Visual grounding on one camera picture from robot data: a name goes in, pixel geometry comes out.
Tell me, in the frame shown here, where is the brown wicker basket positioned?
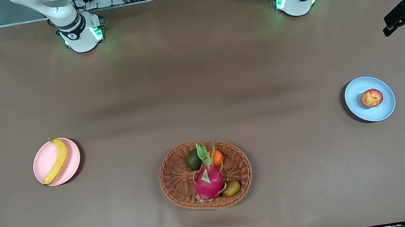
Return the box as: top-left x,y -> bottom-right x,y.
154,133 -> 258,218

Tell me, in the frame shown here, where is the orange tangerine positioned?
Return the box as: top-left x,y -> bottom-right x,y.
208,148 -> 226,169

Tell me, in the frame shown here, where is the dark green avocado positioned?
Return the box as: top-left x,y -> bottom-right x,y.
185,148 -> 204,172

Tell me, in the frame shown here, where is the brown green kiwi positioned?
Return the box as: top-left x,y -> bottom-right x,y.
220,180 -> 242,199

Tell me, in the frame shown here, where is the pink dragon fruit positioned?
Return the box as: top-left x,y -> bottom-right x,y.
186,139 -> 229,204

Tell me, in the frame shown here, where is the pink round plate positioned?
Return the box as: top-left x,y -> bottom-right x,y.
29,135 -> 85,189

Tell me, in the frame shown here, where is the light blue round plate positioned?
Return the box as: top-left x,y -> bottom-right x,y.
342,72 -> 399,126

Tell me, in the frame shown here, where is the red yellow apple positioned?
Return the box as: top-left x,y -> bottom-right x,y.
359,87 -> 385,110

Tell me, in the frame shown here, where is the yellow banana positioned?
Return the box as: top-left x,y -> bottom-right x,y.
37,135 -> 73,186

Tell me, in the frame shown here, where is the brown table cloth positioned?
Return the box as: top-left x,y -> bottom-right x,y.
0,0 -> 405,227

